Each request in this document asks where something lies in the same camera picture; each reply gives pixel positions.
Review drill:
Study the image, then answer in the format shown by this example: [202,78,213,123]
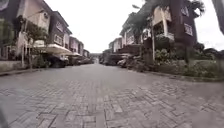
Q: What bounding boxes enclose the green bushes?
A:
[154,46,224,80]

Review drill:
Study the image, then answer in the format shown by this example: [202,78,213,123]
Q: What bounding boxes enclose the low wall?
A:
[0,60,24,73]

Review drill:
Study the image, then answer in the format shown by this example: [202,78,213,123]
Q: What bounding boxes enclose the concrete kerb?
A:
[143,69,224,83]

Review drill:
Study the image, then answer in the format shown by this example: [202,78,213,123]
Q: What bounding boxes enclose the dark car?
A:
[77,57,95,66]

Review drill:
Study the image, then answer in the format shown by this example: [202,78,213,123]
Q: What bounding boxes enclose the pole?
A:
[150,19,156,63]

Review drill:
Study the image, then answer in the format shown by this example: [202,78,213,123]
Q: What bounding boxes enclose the row of houses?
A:
[108,0,201,64]
[0,0,92,73]

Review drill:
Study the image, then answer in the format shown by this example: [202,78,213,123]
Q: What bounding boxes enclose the vehicle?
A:
[99,52,126,66]

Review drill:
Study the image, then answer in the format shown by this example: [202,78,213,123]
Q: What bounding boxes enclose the grey brick paved road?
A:
[0,62,224,128]

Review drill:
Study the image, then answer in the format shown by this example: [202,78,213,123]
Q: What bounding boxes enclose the large beige canopy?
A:
[33,43,74,56]

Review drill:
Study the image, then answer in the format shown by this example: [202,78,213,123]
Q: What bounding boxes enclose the small beige canopy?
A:
[70,51,83,58]

